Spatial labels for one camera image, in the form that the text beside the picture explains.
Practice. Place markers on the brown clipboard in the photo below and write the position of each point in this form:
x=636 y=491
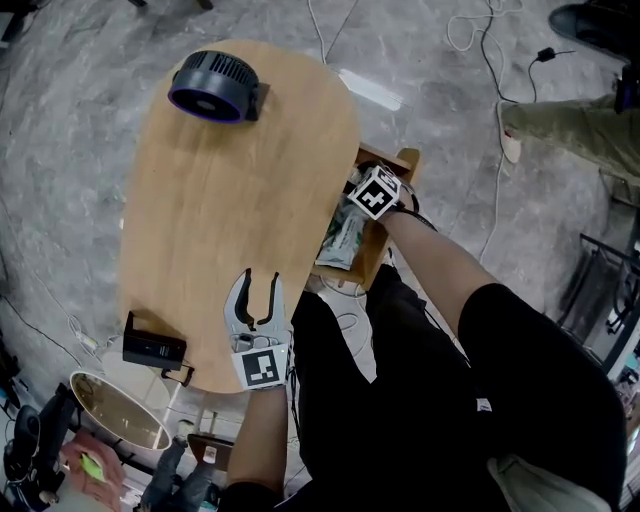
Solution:
x=210 y=450

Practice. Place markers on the black metal loop stand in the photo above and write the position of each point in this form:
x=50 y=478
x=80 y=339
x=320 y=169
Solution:
x=191 y=375

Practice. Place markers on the black metal rack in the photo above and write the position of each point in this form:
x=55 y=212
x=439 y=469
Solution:
x=590 y=300

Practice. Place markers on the wooden coffee table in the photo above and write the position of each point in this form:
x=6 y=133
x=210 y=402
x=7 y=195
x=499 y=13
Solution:
x=225 y=200

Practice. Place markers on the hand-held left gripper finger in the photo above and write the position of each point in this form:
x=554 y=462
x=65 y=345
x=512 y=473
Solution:
x=280 y=312
x=232 y=312

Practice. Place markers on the wooden drawer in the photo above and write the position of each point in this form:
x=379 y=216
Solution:
x=372 y=250

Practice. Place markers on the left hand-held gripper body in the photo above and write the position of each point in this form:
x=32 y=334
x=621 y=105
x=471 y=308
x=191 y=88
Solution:
x=260 y=365

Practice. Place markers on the person's black trousers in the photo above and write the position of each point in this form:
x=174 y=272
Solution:
x=340 y=350

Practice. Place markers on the black box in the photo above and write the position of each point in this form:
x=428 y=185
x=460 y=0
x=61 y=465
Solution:
x=152 y=347

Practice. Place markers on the black helmet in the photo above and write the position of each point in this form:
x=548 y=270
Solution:
x=22 y=445

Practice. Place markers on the person's black shirt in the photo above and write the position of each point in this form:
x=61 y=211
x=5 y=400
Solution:
x=540 y=375

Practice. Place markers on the white wet wipes packet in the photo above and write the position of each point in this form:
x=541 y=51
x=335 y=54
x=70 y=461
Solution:
x=342 y=240

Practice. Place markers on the person's right forearm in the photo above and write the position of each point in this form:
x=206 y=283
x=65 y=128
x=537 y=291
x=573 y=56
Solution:
x=430 y=260

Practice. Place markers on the pink cloth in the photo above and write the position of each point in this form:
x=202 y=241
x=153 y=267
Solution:
x=107 y=480

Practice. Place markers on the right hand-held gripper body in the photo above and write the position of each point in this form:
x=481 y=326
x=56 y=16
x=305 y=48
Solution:
x=375 y=195

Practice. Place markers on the person's left forearm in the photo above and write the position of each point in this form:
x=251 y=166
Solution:
x=257 y=440

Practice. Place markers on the purple black desk fan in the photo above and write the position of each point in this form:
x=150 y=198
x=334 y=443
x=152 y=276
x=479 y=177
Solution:
x=215 y=80

